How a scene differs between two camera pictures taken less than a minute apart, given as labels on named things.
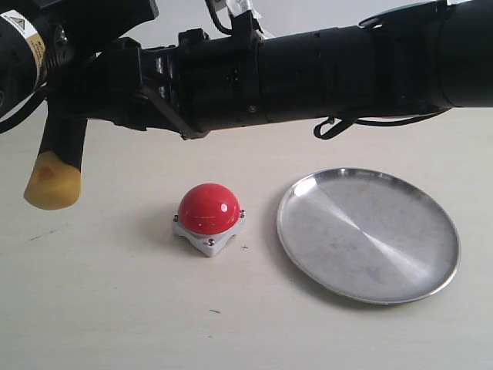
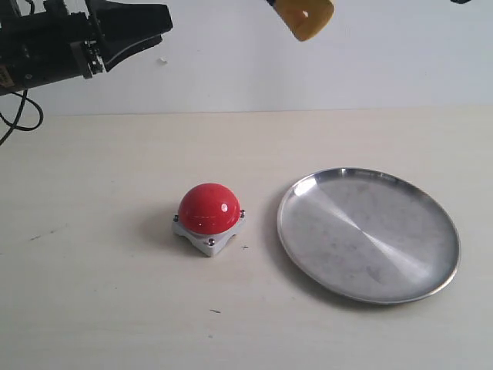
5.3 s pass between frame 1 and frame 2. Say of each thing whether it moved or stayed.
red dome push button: stayed
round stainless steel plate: stayed
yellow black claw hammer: moved
